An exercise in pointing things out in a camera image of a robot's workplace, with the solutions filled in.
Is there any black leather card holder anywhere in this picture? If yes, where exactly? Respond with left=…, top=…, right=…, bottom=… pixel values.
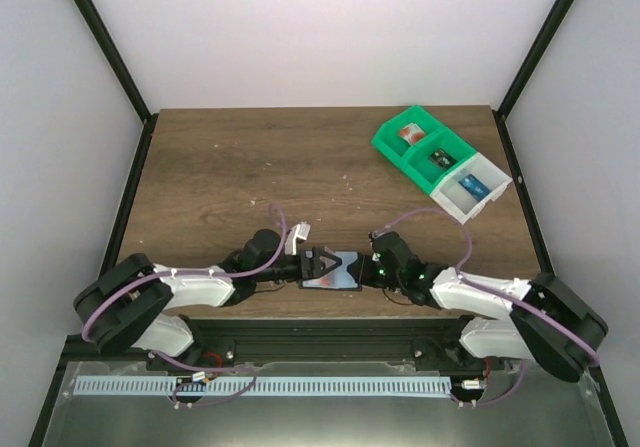
left=298, top=248, right=362, bottom=292

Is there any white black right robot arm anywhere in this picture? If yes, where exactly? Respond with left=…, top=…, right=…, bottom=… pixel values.
left=347, top=231, right=609, bottom=383

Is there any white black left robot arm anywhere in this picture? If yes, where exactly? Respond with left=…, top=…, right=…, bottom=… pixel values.
left=73, top=223, right=343, bottom=357

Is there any blue card in bin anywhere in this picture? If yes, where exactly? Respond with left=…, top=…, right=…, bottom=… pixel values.
left=459, top=174, right=490, bottom=201

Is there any dark green card in bin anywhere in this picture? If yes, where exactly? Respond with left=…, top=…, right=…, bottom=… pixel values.
left=429, top=149, right=457, bottom=170

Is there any red white card in bin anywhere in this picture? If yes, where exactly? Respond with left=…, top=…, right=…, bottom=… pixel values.
left=398, top=123, right=426, bottom=146

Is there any green plastic bin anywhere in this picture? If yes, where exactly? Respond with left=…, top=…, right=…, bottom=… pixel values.
left=371, top=105, right=445, bottom=167
left=401, top=128, right=477, bottom=195

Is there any white plastic bin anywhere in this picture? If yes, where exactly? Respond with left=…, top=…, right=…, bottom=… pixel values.
left=430, top=152, right=512, bottom=224

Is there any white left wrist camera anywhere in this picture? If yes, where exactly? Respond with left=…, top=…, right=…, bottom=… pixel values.
left=284, top=221, right=311, bottom=255

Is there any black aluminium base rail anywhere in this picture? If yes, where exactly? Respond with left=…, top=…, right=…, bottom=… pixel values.
left=64, top=315, right=520, bottom=376

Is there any white slotted cable duct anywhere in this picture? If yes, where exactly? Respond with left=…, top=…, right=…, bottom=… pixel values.
left=72, top=375, right=452, bottom=398

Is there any black frame post right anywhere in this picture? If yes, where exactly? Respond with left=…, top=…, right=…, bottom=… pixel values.
left=497, top=0, right=595, bottom=118

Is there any black frame post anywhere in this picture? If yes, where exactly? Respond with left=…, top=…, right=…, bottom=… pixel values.
left=53, top=0, right=153, bottom=124
left=497, top=0, right=595, bottom=118

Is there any black frame post left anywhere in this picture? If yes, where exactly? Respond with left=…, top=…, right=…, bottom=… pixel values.
left=53, top=0, right=153, bottom=124

